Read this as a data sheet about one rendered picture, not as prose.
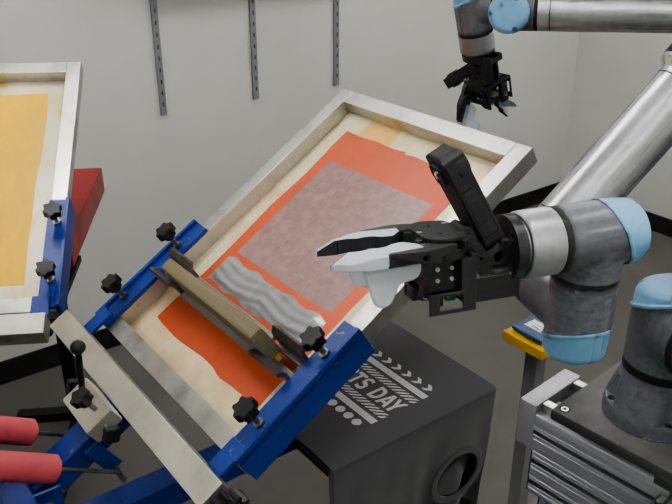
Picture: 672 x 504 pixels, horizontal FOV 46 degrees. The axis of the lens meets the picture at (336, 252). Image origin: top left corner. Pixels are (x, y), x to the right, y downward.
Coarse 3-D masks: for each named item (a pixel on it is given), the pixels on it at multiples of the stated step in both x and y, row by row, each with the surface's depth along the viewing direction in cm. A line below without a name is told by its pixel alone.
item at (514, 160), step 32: (352, 96) 186; (320, 128) 185; (416, 128) 168; (448, 128) 162; (288, 160) 182; (512, 160) 148; (256, 192) 180; (224, 224) 178; (192, 256) 176; (160, 288) 173; (128, 320) 171; (352, 320) 139; (384, 320) 139; (160, 384) 150; (192, 416) 141
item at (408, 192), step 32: (416, 160) 166; (384, 192) 163; (416, 192) 159; (352, 224) 161; (384, 224) 157; (288, 288) 157; (320, 288) 153; (352, 288) 149; (224, 352) 153; (256, 384) 144
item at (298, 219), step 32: (320, 160) 181; (352, 160) 175; (384, 160) 170; (288, 192) 178; (320, 192) 173; (352, 192) 168; (256, 224) 176; (288, 224) 170; (320, 224) 166; (224, 256) 173; (256, 256) 168; (288, 256) 164; (160, 320) 168; (192, 320) 164
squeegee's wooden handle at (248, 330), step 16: (176, 272) 159; (192, 288) 153; (208, 288) 151; (208, 304) 148; (224, 304) 146; (224, 320) 145; (240, 320) 141; (240, 336) 147; (256, 336) 138; (272, 352) 141
